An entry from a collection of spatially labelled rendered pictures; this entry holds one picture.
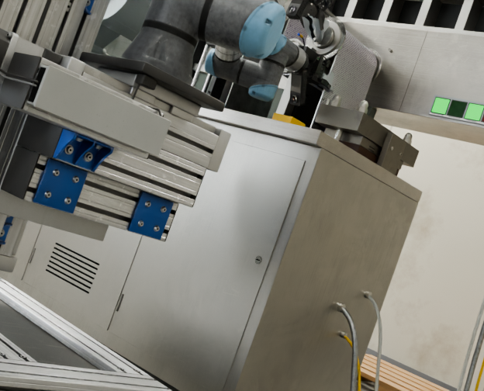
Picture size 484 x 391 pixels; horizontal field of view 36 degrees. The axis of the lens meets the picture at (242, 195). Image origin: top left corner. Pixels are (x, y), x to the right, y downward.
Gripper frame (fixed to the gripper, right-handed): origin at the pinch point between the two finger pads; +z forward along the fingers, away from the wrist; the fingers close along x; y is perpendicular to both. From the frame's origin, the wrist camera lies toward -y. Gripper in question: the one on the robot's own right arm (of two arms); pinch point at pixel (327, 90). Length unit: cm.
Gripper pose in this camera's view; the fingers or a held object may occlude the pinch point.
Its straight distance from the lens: 241.9
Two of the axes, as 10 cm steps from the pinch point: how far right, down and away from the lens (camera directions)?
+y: 3.4, -9.4, 0.3
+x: -7.3, -2.4, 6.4
